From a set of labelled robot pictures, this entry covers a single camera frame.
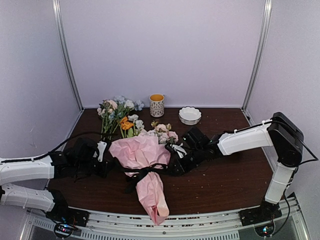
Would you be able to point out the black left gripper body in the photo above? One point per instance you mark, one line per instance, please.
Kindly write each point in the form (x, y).
(85, 167)

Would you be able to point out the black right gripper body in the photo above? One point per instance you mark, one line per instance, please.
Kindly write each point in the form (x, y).
(197, 158)

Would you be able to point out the pink wrapping paper sheet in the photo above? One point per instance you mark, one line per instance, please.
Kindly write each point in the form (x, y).
(143, 160)

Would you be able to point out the orange fake flower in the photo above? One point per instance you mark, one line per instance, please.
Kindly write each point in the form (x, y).
(126, 128)

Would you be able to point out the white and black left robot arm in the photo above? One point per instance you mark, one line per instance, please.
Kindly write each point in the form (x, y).
(17, 170)

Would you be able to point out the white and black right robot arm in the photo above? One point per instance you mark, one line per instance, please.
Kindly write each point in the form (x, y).
(280, 139)

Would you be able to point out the pile of fake flowers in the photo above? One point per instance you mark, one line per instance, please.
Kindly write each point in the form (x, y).
(113, 111)

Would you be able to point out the white scalloped bowl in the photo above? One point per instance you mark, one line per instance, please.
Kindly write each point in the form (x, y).
(189, 115)

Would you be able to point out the floral mug with yellow inside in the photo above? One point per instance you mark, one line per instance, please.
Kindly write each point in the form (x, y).
(157, 105)

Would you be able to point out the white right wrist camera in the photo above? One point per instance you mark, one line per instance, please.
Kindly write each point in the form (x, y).
(176, 149)

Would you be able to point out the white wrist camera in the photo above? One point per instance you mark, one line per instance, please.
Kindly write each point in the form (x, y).
(99, 153)
(176, 149)

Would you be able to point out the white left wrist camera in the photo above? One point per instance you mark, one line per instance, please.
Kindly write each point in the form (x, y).
(99, 153)

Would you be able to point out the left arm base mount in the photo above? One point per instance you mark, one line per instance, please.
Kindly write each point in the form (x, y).
(72, 216)

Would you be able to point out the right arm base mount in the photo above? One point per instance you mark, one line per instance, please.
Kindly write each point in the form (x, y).
(253, 216)

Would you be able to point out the right aluminium frame post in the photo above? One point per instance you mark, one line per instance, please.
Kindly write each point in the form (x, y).
(264, 30)

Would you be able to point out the aluminium frame post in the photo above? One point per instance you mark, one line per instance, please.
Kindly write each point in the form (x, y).
(65, 53)
(264, 30)

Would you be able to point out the left aluminium frame post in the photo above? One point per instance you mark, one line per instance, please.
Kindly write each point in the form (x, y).
(65, 53)

